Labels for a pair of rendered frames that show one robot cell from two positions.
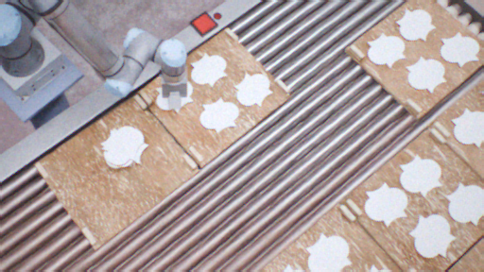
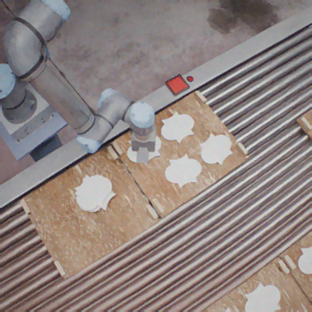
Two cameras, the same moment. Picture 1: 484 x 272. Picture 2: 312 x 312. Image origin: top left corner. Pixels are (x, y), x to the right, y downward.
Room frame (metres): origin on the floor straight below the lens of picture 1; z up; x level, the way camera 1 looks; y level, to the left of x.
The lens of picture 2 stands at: (0.32, -0.05, 2.44)
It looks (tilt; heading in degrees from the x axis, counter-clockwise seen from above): 70 degrees down; 7
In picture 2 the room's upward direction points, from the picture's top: 1 degrees clockwise
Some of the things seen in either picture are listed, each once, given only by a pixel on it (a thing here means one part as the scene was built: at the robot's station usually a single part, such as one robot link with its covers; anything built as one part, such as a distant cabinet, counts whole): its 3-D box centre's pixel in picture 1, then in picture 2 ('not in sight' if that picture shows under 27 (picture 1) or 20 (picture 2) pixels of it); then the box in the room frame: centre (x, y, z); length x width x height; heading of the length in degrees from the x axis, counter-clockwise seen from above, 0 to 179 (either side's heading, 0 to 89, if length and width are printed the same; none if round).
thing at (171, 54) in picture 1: (172, 57); (141, 118); (0.90, 0.08, 1.20); 0.09 x 0.08 x 0.11; 65
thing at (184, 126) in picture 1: (214, 94); (180, 150); (0.91, -0.06, 0.93); 0.41 x 0.35 x 0.02; 133
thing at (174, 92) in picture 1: (173, 87); (142, 143); (0.87, 0.08, 1.05); 0.12 x 0.09 x 0.16; 5
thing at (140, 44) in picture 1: (141, 48); (114, 108); (0.92, 0.18, 1.20); 0.11 x 0.11 x 0.08; 65
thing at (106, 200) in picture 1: (116, 168); (87, 210); (0.63, 0.25, 0.93); 0.41 x 0.35 x 0.02; 131
